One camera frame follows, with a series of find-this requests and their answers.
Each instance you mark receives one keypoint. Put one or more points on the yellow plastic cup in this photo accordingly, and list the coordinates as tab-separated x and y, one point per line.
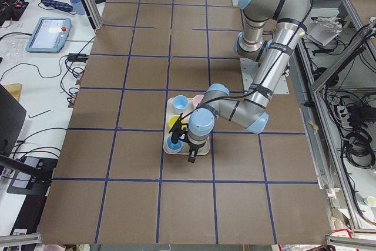
174	121

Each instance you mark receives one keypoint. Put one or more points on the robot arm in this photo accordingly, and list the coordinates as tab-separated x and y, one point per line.
271	32

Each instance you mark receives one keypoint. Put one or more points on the teach pendant tablet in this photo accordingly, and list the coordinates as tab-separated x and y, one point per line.
49	35

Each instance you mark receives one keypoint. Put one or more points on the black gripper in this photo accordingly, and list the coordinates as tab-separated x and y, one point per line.
194	147

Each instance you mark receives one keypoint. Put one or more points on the blue plastic cup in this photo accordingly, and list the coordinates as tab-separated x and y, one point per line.
180	104
173	147

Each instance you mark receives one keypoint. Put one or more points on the pink plastic cup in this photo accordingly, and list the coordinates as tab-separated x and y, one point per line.
197	100

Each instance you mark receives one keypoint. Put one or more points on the black allen key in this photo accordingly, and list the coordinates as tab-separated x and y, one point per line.
38	114

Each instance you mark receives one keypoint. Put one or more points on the blue pencil case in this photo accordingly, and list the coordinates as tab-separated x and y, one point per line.
62	6

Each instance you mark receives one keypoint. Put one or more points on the blue cup on desk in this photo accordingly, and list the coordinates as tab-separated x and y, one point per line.
77	6

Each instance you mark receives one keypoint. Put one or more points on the cream plastic tray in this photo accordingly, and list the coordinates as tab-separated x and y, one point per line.
184	147

